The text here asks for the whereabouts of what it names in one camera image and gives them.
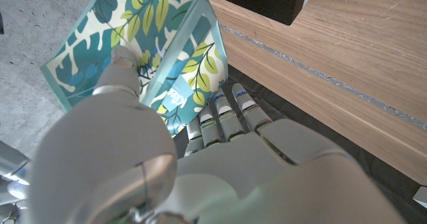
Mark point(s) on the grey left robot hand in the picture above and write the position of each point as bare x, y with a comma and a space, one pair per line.
233, 184

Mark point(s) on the teal leaf print tissue box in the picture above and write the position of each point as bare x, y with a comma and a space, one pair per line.
150, 24

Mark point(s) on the black and white block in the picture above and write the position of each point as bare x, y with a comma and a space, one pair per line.
260, 0

